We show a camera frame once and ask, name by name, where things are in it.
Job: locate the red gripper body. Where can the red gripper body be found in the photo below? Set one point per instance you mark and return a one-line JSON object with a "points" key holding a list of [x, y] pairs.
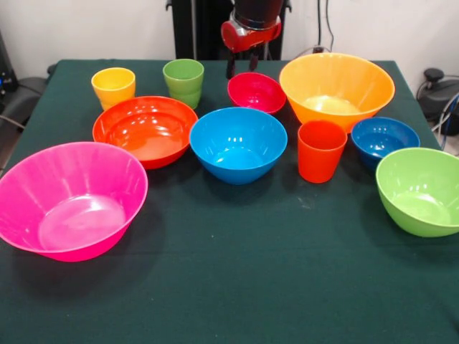
{"points": [[238, 39]]}

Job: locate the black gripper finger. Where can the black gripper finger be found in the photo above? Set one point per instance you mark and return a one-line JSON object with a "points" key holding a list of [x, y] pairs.
{"points": [[231, 68], [254, 59]]}

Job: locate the small magenta bowl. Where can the small magenta bowl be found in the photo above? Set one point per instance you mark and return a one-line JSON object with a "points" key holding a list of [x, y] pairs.
{"points": [[256, 93]]}

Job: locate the light blue bowl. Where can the light blue bowl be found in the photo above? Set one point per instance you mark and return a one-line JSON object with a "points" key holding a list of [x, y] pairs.
{"points": [[236, 150]]}

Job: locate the orange-red ribbed cup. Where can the orange-red ribbed cup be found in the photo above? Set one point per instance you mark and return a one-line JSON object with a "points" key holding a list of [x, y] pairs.
{"points": [[319, 161]]}

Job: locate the green cup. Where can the green cup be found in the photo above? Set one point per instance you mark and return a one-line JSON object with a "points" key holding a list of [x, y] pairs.
{"points": [[183, 82]]}

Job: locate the large orange bowl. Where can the large orange bowl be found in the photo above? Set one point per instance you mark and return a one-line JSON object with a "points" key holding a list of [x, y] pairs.
{"points": [[337, 82]]}

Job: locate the red shallow bowl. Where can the red shallow bowl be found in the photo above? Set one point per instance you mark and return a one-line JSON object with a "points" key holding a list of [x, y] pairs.
{"points": [[143, 136]]}

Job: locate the yellow cup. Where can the yellow cup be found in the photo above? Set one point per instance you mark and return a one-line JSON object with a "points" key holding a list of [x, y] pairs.
{"points": [[113, 89]]}

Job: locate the small dark blue bowl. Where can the small dark blue bowl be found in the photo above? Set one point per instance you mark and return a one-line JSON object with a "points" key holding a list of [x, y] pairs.
{"points": [[380, 139]]}

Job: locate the dark green tablecloth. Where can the dark green tablecloth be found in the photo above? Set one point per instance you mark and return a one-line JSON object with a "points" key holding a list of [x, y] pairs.
{"points": [[229, 268]]}

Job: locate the large pink bowl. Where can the large pink bowl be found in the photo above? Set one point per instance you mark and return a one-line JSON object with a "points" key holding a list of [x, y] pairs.
{"points": [[71, 215]]}

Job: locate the light green bowl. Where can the light green bowl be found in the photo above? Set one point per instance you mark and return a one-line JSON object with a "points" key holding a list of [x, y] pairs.
{"points": [[419, 200]]}

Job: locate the black equipment box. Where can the black equipment box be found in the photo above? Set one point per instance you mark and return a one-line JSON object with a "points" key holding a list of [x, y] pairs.
{"points": [[5, 71]]}

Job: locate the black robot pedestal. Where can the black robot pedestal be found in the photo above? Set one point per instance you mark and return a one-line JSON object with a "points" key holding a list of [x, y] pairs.
{"points": [[204, 28]]}

